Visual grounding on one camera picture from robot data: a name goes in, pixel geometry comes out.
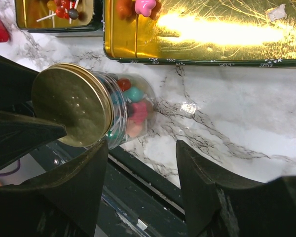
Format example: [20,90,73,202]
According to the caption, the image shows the clear plastic jar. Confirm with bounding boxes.
[92,71,156,150]

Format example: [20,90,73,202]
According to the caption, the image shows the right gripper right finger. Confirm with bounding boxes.
[176,140,296,237]

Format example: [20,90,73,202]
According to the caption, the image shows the gold jar lid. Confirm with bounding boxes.
[32,63,113,147]

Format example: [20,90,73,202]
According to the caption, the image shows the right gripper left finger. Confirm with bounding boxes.
[0,141,108,237]

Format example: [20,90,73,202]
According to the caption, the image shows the gold candy tin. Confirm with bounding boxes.
[14,0,103,37]
[103,0,296,68]

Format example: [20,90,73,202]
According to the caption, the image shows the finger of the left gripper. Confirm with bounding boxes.
[0,111,67,170]
[0,55,38,110]

